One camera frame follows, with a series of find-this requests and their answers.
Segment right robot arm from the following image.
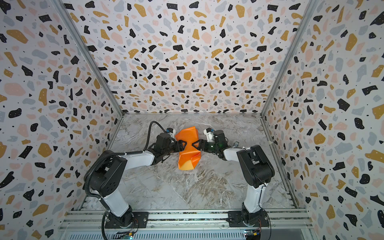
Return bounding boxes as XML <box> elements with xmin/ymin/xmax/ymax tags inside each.
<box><xmin>192</xmin><ymin>128</ymin><xmax>275</xmax><ymax>225</ymax></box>

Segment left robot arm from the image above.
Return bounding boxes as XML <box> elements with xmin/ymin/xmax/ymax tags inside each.
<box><xmin>84</xmin><ymin>133</ymin><xmax>187</xmax><ymax>218</ymax></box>

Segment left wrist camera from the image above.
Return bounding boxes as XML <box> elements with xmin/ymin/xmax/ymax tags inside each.
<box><xmin>166</xmin><ymin>128</ymin><xmax>176</xmax><ymax>136</ymax></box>

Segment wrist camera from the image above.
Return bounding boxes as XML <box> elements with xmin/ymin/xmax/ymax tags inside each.
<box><xmin>204</xmin><ymin>128</ymin><xmax>215</xmax><ymax>143</ymax></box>
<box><xmin>166</xmin><ymin>128</ymin><xmax>176</xmax><ymax>136</ymax></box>

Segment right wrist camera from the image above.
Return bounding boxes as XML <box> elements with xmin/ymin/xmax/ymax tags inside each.
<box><xmin>204</xmin><ymin>128</ymin><xmax>215</xmax><ymax>143</ymax></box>

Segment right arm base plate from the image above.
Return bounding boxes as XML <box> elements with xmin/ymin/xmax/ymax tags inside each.
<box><xmin>226</xmin><ymin>210</ymin><xmax>270</xmax><ymax>228</ymax></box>

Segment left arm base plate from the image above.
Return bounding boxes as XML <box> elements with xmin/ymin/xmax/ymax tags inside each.
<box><xmin>105</xmin><ymin>212</ymin><xmax>149</xmax><ymax>230</ymax></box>

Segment black corrugated cable left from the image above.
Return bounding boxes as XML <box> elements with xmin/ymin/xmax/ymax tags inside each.
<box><xmin>83</xmin><ymin>120</ymin><xmax>167</xmax><ymax>200</ymax></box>

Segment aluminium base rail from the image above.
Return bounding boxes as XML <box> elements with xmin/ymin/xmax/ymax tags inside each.
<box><xmin>58</xmin><ymin>209</ymin><xmax>317</xmax><ymax>240</ymax></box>

